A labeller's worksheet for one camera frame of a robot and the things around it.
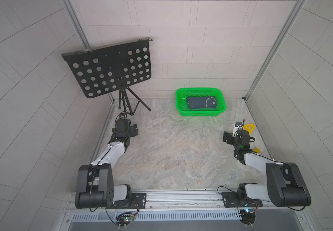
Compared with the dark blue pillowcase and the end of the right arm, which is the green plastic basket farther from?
the end of the right arm

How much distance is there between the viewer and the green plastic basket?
3.54 feet

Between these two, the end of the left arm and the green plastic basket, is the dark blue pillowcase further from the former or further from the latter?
the end of the left arm
